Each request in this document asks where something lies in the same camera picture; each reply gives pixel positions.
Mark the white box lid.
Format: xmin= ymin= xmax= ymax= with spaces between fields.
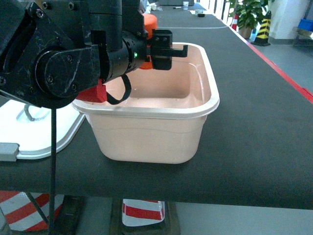
xmin=0 ymin=100 xmax=85 ymax=162

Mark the black conveyor belt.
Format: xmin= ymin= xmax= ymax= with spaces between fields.
xmin=0 ymin=4 xmax=313 ymax=211

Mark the orange cylindrical capacitor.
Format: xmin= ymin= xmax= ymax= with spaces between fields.
xmin=140 ymin=13 xmax=157 ymax=70

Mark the black cable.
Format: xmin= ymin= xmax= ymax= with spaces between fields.
xmin=47 ymin=107 xmax=57 ymax=235

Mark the green potted plant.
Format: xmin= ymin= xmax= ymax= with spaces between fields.
xmin=226 ymin=0 xmax=273 ymax=39

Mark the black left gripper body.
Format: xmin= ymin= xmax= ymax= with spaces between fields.
xmin=149 ymin=29 xmax=173 ymax=71

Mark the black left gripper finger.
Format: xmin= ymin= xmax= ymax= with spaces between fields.
xmin=170 ymin=45 xmax=188 ymax=57

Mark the small blue parts bin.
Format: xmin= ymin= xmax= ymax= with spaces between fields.
xmin=298 ymin=19 xmax=313 ymax=32

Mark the red white striped cone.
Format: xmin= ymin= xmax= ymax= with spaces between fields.
xmin=109 ymin=199 xmax=180 ymax=235

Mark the white paper cup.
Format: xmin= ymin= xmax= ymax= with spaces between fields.
xmin=183 ymin=1 xmax=189 ymax=10

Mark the yellow black warning cone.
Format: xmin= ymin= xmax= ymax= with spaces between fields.
xmin=252 ymin=11 xmax=271 ymax=47

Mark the pink plastic box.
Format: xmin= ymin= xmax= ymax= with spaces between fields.
xmin=72 ymin=43 xmax=220 ymax=164

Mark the red white traffic cone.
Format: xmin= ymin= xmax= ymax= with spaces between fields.
xmin=231 ymin=13 xmax=239 ymax=31

